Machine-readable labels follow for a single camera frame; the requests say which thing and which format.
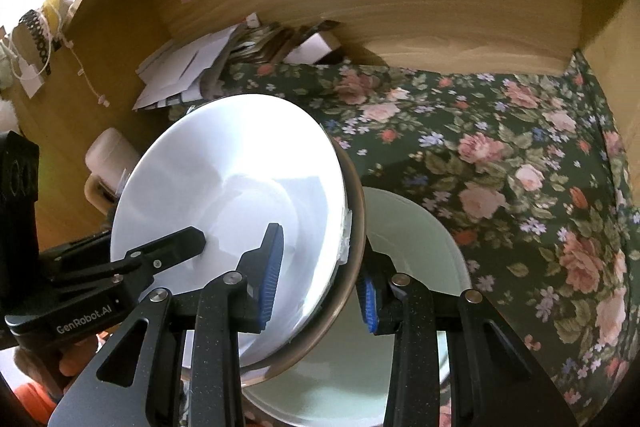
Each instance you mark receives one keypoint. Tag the white paper tag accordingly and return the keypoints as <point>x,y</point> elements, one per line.
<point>30,79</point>

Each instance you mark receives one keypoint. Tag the person's left hand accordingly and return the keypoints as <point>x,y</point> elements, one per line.
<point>77,359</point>

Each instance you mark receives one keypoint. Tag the white fluffy ball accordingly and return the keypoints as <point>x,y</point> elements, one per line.
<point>7,117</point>

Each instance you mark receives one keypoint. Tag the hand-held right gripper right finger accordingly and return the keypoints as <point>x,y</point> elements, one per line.
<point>371,307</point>

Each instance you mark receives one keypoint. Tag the yellow headband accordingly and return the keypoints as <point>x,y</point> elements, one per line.
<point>52,9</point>

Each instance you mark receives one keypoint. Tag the dark patterned headband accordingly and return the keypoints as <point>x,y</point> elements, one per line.
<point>37,42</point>

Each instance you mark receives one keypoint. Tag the small white paper box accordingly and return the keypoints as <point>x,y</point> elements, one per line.
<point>312,47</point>

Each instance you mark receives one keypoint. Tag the dark floral tablecloth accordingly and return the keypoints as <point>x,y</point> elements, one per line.
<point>475,132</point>

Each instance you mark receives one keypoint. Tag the orange clothing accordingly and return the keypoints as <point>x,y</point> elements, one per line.
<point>32,402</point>

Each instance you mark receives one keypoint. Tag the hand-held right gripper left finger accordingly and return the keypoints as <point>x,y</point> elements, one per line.
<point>267,282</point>

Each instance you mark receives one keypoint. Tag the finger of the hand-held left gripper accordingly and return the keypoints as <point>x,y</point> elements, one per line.
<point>172,247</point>

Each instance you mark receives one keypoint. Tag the beige cylinder roll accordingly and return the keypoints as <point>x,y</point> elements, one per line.
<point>107,152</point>

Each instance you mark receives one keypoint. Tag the stack of small books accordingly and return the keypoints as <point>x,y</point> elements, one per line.
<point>250,44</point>

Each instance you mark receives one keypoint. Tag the stack of white papers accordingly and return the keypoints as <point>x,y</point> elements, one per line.
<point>175,67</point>

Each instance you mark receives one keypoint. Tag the mint green plate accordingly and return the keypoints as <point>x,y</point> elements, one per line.
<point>410,237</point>

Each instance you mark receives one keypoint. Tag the white plate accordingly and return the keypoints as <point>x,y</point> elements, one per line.
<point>225,157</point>

